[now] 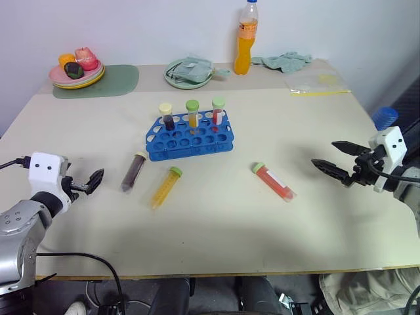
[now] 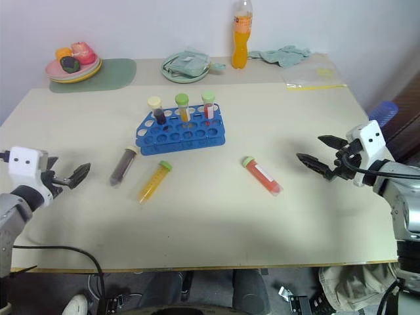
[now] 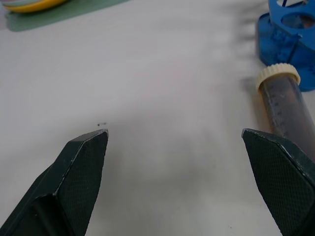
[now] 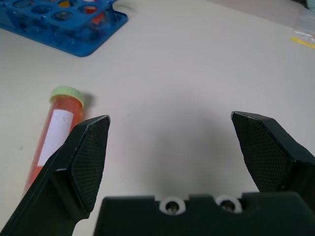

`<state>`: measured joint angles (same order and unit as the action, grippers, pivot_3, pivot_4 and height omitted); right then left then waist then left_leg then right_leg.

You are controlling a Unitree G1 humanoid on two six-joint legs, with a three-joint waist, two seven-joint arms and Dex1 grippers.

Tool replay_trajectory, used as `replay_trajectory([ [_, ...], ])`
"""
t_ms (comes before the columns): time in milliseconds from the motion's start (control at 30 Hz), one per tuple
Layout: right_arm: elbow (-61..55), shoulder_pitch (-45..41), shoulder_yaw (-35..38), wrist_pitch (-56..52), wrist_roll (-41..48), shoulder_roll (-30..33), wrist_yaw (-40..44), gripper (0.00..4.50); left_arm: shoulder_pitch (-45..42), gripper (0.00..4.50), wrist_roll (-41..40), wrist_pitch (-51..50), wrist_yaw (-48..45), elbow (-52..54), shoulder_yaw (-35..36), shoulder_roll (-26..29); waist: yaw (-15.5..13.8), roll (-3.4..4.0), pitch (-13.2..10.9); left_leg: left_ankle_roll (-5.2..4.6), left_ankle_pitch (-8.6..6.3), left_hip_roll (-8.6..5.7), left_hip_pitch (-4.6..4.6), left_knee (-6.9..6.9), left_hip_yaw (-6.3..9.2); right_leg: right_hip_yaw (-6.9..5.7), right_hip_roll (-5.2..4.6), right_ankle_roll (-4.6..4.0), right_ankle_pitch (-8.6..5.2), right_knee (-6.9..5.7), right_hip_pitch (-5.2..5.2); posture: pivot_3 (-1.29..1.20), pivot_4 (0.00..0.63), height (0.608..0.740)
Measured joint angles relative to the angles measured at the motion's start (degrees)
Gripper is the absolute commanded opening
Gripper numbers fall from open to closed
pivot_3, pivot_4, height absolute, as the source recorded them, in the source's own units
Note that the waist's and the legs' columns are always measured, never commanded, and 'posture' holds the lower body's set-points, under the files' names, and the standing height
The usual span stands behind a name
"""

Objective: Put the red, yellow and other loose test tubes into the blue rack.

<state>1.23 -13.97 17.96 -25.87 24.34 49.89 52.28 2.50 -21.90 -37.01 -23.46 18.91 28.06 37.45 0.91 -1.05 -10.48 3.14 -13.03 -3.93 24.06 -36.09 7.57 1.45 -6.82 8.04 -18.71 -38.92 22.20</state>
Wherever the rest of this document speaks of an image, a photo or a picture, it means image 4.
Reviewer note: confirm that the blue test tube rack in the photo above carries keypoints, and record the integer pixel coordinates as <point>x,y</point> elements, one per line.
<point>66,27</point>

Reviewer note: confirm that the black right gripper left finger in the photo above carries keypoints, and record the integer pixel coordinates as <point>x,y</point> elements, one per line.
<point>81,162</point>

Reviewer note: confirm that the clear zip bag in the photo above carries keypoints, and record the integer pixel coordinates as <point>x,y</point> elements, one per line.
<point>305,23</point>

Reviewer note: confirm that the yellow strip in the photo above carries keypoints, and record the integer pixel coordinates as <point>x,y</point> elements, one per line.
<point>303,41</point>

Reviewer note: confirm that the orange tube with green cap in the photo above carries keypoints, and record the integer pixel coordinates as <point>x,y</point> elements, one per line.
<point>56,127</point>

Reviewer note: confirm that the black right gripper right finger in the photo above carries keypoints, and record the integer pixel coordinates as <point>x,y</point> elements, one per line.
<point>270,152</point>

